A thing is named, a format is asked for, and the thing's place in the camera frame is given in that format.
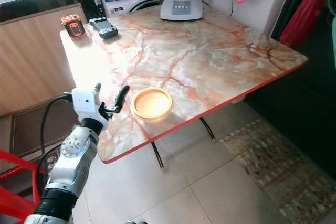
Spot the orange round bowl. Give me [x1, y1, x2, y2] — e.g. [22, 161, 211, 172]
[131, 87, 174, 122]

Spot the grey black handheld device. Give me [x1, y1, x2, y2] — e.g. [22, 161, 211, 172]
[88, 17, 119, 40]

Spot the orange black battery pack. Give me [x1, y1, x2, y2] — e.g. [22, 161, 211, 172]
[61, 15, 86, 39]

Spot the wooden panel cabinet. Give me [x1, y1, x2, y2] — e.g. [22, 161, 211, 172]
[0, 3, 87, 117]

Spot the brown doormat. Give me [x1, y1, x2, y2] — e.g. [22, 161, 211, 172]
[8, 95, 74, 159]

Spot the grey power strip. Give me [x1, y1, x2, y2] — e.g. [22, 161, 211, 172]
[38, 151, 59, 180]

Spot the marble top folding table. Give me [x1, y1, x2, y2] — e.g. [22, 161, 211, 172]
[59, 3, 309, 173]

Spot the red plastic stool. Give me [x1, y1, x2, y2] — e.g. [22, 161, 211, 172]
[0, 150, 44, 224]

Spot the beige patterned floor rug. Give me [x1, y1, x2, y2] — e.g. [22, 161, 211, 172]
[219, 118, 336, 224]

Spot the red hanging cloth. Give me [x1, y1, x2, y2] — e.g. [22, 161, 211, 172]
[278, 0, 331, 47]

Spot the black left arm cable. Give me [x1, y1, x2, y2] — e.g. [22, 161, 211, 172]
[38, 94, 73, 183]

